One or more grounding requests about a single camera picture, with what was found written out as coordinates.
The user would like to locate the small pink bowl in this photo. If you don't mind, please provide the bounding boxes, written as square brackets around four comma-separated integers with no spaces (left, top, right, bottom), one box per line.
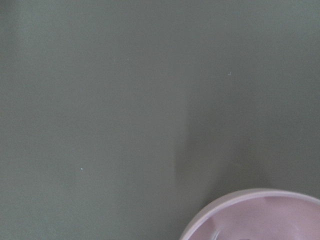
[180,188,320,240]

